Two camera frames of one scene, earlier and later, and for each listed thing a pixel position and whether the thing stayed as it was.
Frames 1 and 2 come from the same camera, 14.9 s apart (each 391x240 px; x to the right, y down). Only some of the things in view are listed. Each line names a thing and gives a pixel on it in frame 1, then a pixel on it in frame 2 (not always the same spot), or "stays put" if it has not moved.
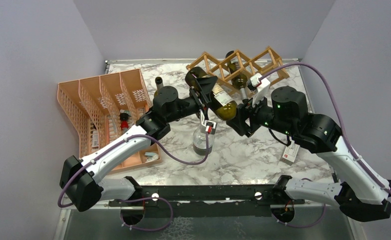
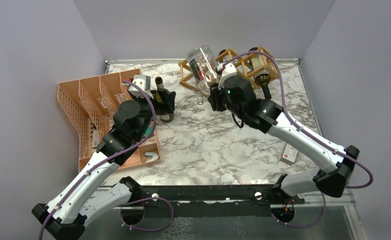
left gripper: x=206 y=85 -> x=162 y=107
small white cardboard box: x=289 y=153 stays put
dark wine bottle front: x=239 y=78 -> x=222 y=51
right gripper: x=245 y=111 -> x=215 y=97
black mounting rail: x=213 y=201 stays put
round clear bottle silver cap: x=200 y=145 -> x=202 y=62
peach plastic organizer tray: x=103 y=108 stays put
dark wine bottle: x=222 y=104 -> x=261 y=74
